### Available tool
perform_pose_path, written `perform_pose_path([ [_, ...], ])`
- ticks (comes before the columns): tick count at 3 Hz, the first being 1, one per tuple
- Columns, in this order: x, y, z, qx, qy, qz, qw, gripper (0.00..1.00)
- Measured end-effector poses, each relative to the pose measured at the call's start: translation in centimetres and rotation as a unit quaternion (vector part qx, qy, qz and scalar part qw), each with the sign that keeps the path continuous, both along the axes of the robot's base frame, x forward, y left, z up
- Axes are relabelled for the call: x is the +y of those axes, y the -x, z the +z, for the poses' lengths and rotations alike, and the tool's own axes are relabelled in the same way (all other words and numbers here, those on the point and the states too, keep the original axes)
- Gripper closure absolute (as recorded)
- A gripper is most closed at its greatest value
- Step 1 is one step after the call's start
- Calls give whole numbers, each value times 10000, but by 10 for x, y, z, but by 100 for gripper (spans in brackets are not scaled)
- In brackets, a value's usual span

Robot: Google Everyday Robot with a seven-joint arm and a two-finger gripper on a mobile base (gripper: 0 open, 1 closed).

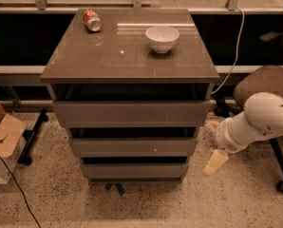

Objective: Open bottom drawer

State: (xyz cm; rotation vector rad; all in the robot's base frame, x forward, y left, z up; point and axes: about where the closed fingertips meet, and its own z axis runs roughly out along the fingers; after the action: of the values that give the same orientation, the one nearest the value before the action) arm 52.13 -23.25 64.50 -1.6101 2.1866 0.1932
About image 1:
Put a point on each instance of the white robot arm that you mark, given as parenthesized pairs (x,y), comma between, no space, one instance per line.
(260,120)

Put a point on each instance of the cardboard box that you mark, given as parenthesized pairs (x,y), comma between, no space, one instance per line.
(12,144)

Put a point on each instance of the white ceramic bowl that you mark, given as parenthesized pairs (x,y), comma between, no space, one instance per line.
(162,38)

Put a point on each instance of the black stand leg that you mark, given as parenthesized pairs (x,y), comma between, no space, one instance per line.
(30,137)

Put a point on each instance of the grey top drawer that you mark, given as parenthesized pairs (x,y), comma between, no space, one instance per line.
(87,114)

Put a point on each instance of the grey drawer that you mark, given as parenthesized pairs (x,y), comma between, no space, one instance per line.
(137,171)
(132,147)
(87,114)

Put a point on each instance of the grey drawer cabinet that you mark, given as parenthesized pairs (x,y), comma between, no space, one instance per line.
(117,65)

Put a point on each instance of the red soda can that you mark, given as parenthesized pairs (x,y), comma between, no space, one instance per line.
(92,20)

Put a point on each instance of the grey middle drawer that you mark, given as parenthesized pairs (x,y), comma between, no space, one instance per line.
(132,147)

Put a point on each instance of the grey bottom drawer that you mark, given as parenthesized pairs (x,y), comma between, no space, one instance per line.
(137,171)

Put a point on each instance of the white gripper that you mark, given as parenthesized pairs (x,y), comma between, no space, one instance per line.
(227,140)

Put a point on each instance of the brown office chair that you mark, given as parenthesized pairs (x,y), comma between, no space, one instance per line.
(265,79)

